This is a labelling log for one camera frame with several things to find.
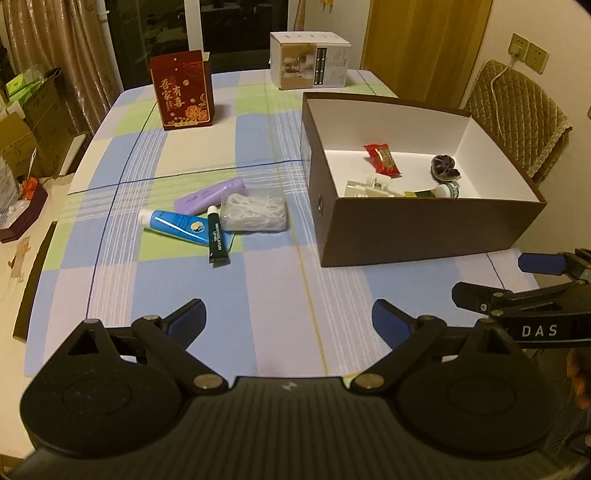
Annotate red gift box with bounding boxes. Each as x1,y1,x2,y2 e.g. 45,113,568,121
149,50,215,131

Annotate blue cream tube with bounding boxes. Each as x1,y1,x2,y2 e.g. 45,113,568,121
137,209,209,246

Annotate orange handled screwdriver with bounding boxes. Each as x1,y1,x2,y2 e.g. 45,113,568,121
22,149,38,200

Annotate green card packet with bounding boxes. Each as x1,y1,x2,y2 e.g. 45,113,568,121
404,190,437,198

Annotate brown curtain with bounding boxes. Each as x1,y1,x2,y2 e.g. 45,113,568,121
1,1,121,134

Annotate red snack packet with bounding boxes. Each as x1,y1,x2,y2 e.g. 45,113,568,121
363,143,402,178

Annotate plastic bag of swabs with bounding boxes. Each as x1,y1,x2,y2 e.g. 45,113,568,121
0,158,20,215

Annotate dark scrunchie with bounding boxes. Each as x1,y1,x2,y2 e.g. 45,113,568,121
430,154,461,183

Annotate white product box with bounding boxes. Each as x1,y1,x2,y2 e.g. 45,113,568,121
270,31,351,90

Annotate clear floss pick box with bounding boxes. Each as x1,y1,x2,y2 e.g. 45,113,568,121
221,192,287,232

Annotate person right hand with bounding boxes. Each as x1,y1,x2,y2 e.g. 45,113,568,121
566,349,590,409

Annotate white hair clip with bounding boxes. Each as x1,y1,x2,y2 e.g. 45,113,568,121
344,174,402,198

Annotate purple cream tube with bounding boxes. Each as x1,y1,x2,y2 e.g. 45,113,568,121
173,177,245,215

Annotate quilted chair cushion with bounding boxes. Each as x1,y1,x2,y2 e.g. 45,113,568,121
465,59,572,184

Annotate wall socket pair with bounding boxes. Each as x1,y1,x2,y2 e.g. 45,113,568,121
508,33,549,75

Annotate stacked cardboard boxes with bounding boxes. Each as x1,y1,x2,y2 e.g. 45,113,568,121
1,76,77,179

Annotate checkered tablecloth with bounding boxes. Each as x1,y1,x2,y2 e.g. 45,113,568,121
24,70,545,378

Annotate wooden door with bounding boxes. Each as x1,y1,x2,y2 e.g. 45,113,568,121
361,0,493,108

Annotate dark green lip gel tube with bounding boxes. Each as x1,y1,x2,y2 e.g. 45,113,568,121
207,206,229,266

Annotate dark wooden tray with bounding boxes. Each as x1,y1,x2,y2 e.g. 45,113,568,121
1,185,48,243

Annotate brown cardboard storage box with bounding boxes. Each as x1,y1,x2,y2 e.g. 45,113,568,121
301,92,546,267

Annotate white power cable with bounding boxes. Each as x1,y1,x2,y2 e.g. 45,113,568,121
489,52,521,139

